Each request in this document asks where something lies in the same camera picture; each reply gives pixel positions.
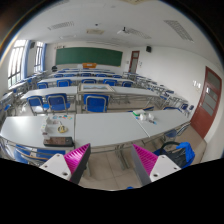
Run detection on white desk front centre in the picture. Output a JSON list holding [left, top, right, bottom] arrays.
[[75, 112, 147, 148]]

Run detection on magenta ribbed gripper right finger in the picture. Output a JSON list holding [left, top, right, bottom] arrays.
[[131, 144, 180, 186]]

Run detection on orange teacher desk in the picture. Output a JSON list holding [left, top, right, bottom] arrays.
[[82, 63, 97, 69]]

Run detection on blue chair far left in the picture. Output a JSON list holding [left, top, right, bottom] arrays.
[[27, 95, 49, 114]]

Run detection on red-brown far door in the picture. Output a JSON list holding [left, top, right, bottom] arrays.
[[129, 51, 140, 73]]

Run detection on white desk front left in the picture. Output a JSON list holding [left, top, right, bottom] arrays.
[[0, 115, 75, 148]]

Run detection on framed board on desk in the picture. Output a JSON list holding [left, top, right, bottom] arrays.
[[79, 84, 114, 93]]

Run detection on black tray on desk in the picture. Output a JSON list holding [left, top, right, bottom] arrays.
[[43, 137, 74, 147]]

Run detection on yellow tape roll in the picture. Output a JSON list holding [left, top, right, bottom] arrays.
[[57, 125, 68, 133]]

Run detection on green chalkboard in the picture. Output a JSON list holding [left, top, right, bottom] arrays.
[[56, 47, 123, 66]]

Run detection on left window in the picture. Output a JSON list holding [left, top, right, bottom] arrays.
[[8, 40, 26, 87]]

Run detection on red-brown side door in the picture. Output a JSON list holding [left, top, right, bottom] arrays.
[[191, 67, 222, 138]]

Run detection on blue bag with black strap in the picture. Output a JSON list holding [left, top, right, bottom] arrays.
[[154, 141, 195, 168]]

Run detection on white desk front right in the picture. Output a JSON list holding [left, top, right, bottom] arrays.
[[135, 110, 189, 137]]

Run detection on black wall speaker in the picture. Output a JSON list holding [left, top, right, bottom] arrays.
[[146, 46, 152, 53]]

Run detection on blue chair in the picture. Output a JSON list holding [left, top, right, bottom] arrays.
[[83, 94, 109, 112], [46, 93, 70, 112], [27, 95, 49, 114]]

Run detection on white bottles on desk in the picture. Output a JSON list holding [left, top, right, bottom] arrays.
[[139, 113, 154, 121]]

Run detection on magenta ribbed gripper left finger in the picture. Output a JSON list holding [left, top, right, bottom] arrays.
[[40, 144, 91, 184]]

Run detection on white desk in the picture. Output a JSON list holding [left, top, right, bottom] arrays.
[[135, 110, 189, 137], [0, 115, 75, 148], [75, 112, 147, 148]]

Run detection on ceiling projector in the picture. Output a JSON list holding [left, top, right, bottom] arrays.
[[117, 27, 130, 35]]

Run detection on blue chair centre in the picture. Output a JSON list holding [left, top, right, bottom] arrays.
[[83, 94, 109, 112]]

